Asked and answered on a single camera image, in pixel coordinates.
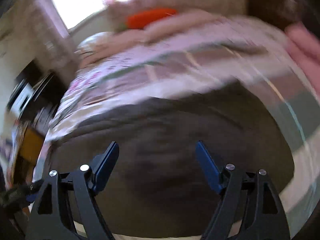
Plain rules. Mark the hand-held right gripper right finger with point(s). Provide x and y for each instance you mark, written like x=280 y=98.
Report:
x=208 y=165

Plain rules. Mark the pastel patchwork bed sheet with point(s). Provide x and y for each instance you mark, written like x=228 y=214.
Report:
x=175 y=65

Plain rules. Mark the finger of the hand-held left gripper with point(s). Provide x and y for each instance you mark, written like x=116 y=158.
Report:
x=27 y=196

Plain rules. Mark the pink fluffy blanket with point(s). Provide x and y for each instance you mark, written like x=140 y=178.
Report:
x=140 y=36

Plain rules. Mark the olive green puffer jacket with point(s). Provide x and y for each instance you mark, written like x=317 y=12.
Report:
x=170 y=160

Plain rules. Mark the orange carrot plush toy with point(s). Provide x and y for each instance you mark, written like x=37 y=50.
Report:
x=150 y=17

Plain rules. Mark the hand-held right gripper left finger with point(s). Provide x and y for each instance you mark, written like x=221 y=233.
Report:
x=106 y=162

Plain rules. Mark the wooden bedside cabinet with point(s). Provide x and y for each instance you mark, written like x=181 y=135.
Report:
x=30 y=142

